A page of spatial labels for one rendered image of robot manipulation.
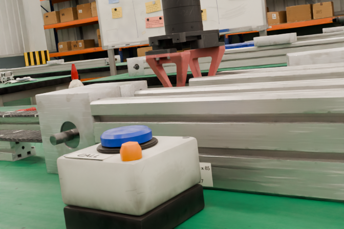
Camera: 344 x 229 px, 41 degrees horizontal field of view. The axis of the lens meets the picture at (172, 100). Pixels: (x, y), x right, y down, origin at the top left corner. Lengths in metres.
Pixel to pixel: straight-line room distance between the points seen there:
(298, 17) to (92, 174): 10.02
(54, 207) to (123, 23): 3.59
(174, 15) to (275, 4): 10.80
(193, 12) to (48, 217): 0.38
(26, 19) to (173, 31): 8.29
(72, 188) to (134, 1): 3.61
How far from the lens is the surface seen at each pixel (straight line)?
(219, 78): 0.62
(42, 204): 0.46
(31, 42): 8.89
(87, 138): 0.51
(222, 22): 3.55
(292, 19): 10.34
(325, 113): 0.38
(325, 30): 4.08
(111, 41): 4.08
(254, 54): 2.11
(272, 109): 0.38
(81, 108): 0.51
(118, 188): 0.33
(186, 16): 0.68
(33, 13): 8.74
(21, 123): 1.00
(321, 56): 0.79
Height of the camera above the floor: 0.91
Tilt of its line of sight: 7 degrees down
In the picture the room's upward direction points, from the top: 7 degrees counter-clockwise
